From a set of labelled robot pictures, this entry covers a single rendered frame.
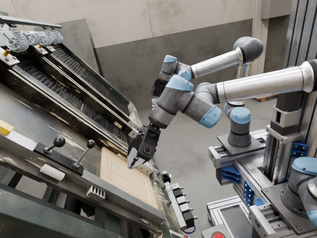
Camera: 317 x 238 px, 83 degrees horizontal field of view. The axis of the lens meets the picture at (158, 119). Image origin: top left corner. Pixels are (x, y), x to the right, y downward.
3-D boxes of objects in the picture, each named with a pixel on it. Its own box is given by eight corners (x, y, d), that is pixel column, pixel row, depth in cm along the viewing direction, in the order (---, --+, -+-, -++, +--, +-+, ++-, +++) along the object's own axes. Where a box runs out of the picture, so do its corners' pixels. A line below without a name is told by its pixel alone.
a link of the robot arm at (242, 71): (227, 123, 125) (241, 38, 99) (221, 114, 138) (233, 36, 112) (245, 123, 124) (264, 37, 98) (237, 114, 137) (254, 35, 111)
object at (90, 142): (78, 172, 72) (98, 143, 76) (70, 167, 70) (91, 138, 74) (76, 169, 75) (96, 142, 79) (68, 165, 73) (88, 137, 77)
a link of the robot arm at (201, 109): (223, 101, 61) (196, 84, 61) (224, 117, 52) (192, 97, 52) (209, 117, 66) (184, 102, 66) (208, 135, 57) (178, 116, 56)
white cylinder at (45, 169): (38, 173, 63) (59, 182, 67) (43, 167, 63) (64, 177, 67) (41, 167, 66) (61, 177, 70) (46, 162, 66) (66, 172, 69)
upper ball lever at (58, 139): (47, 158, 67) (64, 147, 60) (37, 153, 65) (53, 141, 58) (53, 150, 70) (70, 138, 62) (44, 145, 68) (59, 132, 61)
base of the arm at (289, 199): (301, 184, 87) (305, 169, 83) (333, 213, 74) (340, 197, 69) (272, 192, 86) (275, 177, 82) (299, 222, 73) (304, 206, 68)
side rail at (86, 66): (124, 107, 262) (129, 102, 261) (54, 48, 211) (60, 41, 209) (123, 105, 269) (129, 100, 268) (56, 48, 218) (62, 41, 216)
